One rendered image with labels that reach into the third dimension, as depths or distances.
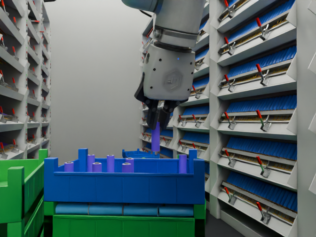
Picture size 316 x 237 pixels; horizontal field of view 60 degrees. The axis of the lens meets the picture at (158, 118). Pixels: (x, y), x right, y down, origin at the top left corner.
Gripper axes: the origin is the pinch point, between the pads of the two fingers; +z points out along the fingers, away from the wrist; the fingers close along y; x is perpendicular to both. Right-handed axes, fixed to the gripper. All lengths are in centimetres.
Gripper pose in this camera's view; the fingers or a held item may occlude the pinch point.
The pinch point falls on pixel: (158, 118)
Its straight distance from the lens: 58.6
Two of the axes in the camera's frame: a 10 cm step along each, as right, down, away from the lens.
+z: -1.9, 9.1, 3.7
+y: 9.0, 0.0, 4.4
